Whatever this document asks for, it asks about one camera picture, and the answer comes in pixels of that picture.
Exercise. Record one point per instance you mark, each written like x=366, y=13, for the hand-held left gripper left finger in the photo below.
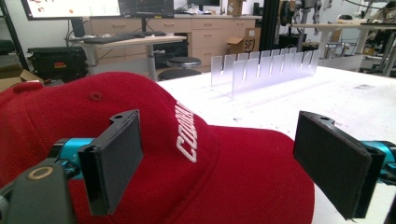
x=113, y=161

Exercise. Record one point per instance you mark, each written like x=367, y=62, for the open cardboard box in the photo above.
x=14, y=77

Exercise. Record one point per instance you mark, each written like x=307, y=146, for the black round stool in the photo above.
x=183, y=62

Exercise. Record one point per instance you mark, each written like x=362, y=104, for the black equipment case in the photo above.
x=57, y=62

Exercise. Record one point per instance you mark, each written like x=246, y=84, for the black keyboard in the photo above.
x=109, y=38

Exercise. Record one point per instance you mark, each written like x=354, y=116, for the red baseball cap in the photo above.
x=186, y=174

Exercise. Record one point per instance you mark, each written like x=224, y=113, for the clear acrylic slotted rack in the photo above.
x=264, y=67

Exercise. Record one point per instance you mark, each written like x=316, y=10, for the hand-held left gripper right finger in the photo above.
x=334, y=161

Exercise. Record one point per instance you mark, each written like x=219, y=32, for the light wooden desk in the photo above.
x=140, y=42

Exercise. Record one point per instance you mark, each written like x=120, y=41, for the dark computer monitor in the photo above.
x=146, y=7

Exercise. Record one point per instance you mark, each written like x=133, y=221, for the long workbench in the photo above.
x=342, y=28

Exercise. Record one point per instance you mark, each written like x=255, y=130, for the black metal post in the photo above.
x=269, y=25

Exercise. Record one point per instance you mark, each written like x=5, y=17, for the wooden drawer cabinet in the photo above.
x=205, y=34

